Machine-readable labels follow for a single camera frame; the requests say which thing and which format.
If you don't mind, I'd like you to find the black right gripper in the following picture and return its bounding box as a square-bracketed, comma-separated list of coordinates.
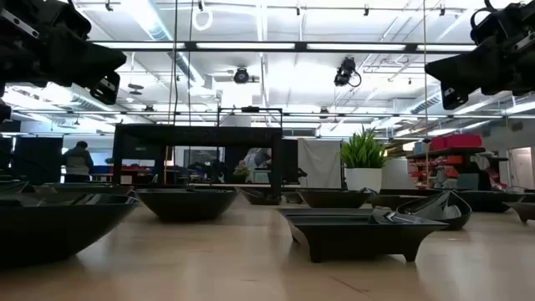
[424, 0, 535, 111]

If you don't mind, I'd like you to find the black perforated metal rack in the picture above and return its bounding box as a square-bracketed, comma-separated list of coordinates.
[111, 123, 284, 201]

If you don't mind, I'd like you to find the white hanging ring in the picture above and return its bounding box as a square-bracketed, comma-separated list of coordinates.
[191, 8, 214, 32]

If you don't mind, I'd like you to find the black square mini plate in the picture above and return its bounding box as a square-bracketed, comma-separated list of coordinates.
[238, 187, 282, 207]
[280, 190, 303, 205]
[276, 207, 451, 263]
[502, 201, 535, 223]
[23, 185, 137, 197]

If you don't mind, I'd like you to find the black mounted camera with cable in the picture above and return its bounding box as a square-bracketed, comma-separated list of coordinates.
[333, 56, 363, 89]

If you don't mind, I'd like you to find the black overhead light bar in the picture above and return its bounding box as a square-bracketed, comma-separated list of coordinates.
[89, 40, 477, 54]

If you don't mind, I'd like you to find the white hanging sheet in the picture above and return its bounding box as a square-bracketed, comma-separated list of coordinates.
[297, 138, 344, 189]

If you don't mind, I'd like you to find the black upright panel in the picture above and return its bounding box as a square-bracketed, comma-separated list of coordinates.
[282, 139, 300, 185]

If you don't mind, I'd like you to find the black round overhead camera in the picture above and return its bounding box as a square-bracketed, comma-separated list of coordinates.
[232, 66, 251, 85]

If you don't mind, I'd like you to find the black rounded mini plate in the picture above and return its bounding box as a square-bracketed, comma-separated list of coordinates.
[369, 194, 424, 211]
[52, 181, 122, 189]
[296, 187, 377, 210]
[454, 190, 527, 214]
[0, 191, 140, 268]
[134, 187, 240, 222]

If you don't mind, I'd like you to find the black metal frame stand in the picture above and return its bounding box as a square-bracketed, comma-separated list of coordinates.
[216, 105, 284, 126]

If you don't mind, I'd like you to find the green plant in white pot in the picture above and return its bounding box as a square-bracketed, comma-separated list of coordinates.
[339, 127, 388, 194]

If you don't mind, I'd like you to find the small background potted plant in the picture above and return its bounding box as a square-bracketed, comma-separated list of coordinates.
[233, 165, 252, 184]

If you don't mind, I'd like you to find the person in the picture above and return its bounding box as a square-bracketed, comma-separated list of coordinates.
[242, 146, 273, 184]
[61, 140, 95, 184]

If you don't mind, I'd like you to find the black hanging cable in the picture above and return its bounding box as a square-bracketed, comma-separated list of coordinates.
[168, 0, 180, 126]
[186, 0, 195, 126]

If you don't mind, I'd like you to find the black storage shelf unit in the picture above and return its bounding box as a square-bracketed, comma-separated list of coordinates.
[405, 145, 510, 191]

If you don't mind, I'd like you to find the white door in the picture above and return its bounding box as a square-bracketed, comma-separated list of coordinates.
[507, 145, 535, 191]

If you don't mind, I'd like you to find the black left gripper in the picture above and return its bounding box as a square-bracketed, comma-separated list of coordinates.
[0, 0, 128, 106]

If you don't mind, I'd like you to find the large red storage bin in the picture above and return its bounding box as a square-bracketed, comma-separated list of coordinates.
[445, 133, 484, 150]

